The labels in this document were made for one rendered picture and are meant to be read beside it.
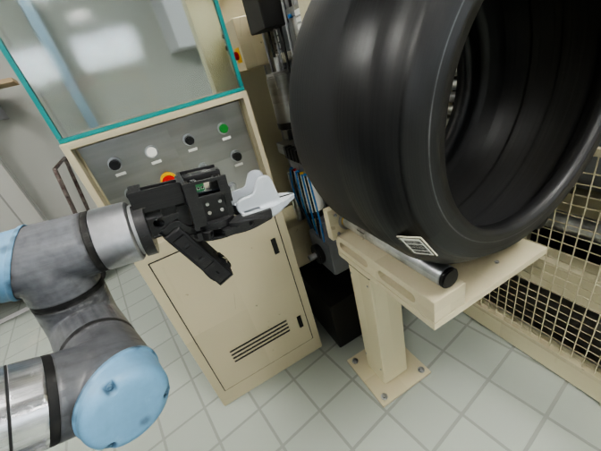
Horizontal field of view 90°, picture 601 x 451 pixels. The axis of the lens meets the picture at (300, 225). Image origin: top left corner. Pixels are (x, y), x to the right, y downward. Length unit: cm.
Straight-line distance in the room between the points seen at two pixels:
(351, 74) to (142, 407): 41
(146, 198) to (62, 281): 12
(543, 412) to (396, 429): 54
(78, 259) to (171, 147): 73
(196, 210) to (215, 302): 91
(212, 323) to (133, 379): 102
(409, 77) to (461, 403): 134
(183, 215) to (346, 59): 28
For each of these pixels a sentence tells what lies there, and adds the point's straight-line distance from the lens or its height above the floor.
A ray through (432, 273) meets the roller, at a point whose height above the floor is 91.
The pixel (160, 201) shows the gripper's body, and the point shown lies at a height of 122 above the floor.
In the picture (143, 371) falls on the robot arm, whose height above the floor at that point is 113.
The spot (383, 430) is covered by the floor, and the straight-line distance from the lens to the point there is 147.
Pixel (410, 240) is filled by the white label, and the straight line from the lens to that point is 48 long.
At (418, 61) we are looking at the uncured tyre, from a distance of 40.
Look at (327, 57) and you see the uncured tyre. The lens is 47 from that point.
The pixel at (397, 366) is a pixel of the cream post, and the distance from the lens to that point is 152.
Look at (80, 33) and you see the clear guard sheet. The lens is 107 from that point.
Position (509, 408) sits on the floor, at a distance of 157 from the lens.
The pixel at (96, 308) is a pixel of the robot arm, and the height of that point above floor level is 114.
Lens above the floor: 133
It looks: 29 degrees down
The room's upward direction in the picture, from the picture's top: 15 degrees counter-clockwise
